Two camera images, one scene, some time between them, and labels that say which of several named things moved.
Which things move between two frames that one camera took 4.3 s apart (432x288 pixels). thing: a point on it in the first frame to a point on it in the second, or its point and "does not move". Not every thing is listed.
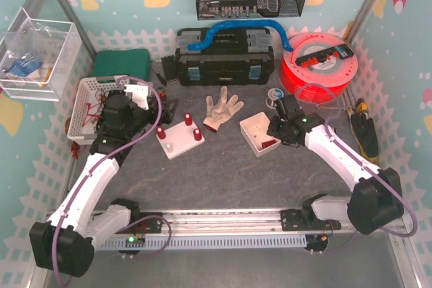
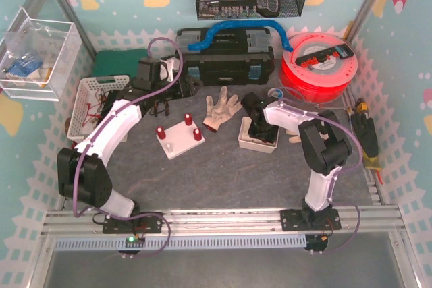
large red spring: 188,119 does not move
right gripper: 283,106 to 262,129
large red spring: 160,133 does not move
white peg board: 179,139 does not move
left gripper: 161,109 to 161,102
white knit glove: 221,110 does not move
